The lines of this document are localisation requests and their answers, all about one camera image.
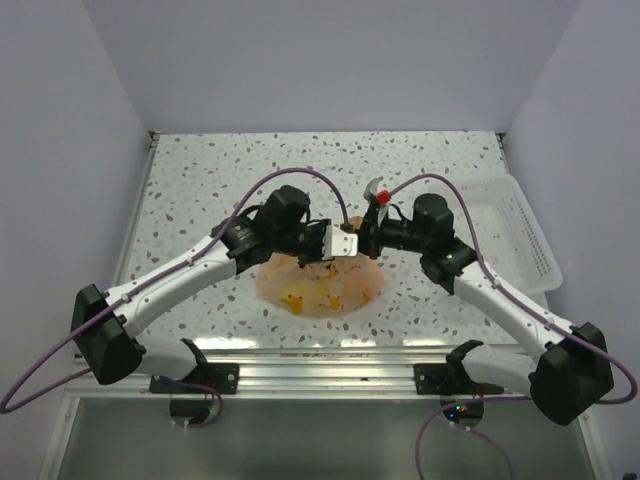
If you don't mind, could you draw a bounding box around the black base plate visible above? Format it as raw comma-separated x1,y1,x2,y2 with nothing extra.
413,363,504,396
149,363,240,395

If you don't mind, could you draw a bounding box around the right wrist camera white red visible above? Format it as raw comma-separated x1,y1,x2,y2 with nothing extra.
363,177,391,224

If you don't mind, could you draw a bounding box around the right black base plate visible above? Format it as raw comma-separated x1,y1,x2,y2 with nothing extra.
413,363,504,396

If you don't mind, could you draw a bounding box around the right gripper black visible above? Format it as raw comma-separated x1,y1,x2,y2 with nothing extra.
350,203,431,260

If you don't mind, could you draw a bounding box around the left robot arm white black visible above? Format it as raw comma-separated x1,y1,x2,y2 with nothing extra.
71,185,331,393

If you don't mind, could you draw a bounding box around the aluminium rail frame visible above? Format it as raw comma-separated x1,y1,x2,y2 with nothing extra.
59,130,596,480

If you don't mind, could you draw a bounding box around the white plastic tray basket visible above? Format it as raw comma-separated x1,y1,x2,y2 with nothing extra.
454,174,563,295

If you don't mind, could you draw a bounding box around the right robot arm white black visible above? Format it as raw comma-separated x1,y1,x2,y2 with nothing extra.
358,192,614,425

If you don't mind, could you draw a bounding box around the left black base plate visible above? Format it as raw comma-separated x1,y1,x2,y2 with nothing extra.
149,363,240,395

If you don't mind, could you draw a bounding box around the orange translucent plastic bag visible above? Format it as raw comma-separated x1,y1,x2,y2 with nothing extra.
254,215,386,318

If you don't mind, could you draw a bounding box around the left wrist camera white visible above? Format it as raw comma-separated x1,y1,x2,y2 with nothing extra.
322,225,358,261

